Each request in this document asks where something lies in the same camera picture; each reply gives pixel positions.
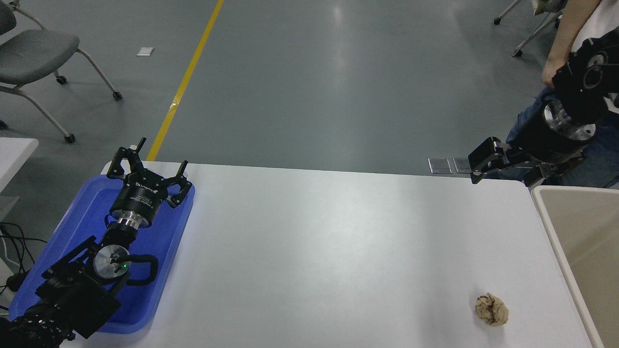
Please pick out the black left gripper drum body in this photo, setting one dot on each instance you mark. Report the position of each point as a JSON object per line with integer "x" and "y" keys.
{"x": 138, "y": 200}

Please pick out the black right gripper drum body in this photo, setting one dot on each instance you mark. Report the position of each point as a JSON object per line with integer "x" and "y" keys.
{"x": 541, "y": 142}

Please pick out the tan paper ball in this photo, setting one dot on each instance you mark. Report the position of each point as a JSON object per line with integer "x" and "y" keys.
{"x": 492, "y": 309}

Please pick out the person's forearm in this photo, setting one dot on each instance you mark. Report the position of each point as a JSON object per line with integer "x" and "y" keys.
{"x": 573, "y": 29}

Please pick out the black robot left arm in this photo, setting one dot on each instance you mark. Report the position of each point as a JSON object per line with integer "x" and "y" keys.
{"x": 72, "y": 299}

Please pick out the person's hand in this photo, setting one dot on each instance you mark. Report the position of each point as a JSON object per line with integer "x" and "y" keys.
{"x": 549, "y": 75}

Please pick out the silver floor plate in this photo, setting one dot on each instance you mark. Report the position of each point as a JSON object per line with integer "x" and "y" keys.
{"x": 439, "y": 166}
{"x": 462, "y": 165}

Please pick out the blue plastic tray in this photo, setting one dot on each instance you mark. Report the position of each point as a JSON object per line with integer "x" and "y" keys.
{"x": 164, "y": 232}

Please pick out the large pale bin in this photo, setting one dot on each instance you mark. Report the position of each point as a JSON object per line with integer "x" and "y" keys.
{"x": 590, "y": 232}

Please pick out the metal chair legs with castors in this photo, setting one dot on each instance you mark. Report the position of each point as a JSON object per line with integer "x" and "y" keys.
{"x": 517, "y": 53}

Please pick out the small white side table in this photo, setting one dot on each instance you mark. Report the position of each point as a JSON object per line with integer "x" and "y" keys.
{"x": 14, "y": 150}

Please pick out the grey chair with castors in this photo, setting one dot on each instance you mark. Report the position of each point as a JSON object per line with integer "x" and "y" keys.
{"x": 34, "y": 53}

